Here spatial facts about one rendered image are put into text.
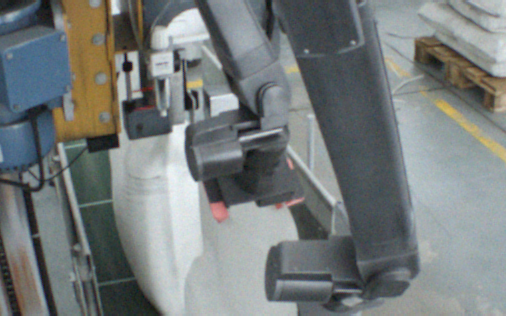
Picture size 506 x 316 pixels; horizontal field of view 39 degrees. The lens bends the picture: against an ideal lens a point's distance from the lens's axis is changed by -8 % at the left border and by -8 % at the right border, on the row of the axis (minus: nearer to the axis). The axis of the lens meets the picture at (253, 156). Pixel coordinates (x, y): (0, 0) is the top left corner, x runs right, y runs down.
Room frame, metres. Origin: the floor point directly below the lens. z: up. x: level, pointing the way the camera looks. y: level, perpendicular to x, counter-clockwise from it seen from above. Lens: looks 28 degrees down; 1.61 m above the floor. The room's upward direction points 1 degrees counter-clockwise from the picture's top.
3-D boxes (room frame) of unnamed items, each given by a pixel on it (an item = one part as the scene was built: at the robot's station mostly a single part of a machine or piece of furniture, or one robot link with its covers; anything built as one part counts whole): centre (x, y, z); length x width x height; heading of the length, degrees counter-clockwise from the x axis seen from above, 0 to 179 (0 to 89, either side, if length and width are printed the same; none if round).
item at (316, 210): (1.89, -0.01, 0.53); 1.05 x 0.02 x 0.41; 18
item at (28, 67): (0.92, 0.30, 1.25); 0.10 x 0.08 x 0.12; 133
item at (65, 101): (1.09, 0.32, 1.23); 0.28 x 0.07 x 0.16; 18
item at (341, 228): (1.22, -0.20, 0.81); 0.08 x 0.08 x 0.06; 18
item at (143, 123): (1.22, 0.18, 1.04); 0.08 x 0.06 x 0.05; 108
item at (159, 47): (1.17, 0.14, 1.14); 0.05 x 0.04 x 0.16; 108
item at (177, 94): (1.24, 0.13, 1.07); 0.03 x 0.01 x 0.13; 108
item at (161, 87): (1.16, 0.15, 1.11); 0.03 x 0.03 x 0.06
